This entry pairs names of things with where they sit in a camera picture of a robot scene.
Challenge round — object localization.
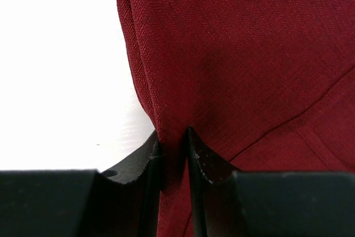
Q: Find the dark red cloth napkin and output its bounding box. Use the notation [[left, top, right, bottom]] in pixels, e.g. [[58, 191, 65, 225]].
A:
[[117, 0, 354, 236]]

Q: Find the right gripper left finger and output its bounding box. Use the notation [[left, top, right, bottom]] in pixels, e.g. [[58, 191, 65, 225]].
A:
[[100, 131, 161, 236]]

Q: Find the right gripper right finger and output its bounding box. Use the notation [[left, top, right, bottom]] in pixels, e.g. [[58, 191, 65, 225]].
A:
[[185, 127, 238, 236]]

